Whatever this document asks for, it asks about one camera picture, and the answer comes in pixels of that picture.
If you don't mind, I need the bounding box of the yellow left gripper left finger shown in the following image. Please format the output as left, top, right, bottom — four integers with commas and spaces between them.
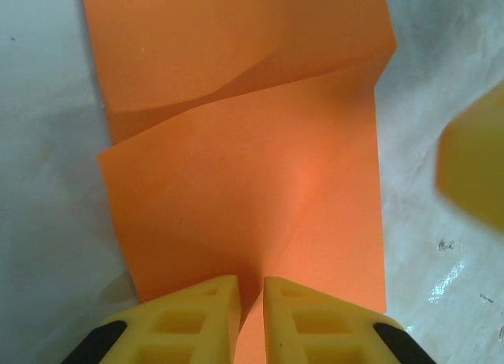
66, 275, 241, 364

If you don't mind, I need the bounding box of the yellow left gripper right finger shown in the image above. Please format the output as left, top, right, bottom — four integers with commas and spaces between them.
262, 276, 434, 364

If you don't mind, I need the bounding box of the orange paper sheet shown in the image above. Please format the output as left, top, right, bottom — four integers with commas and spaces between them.
78, 0, 398, 364

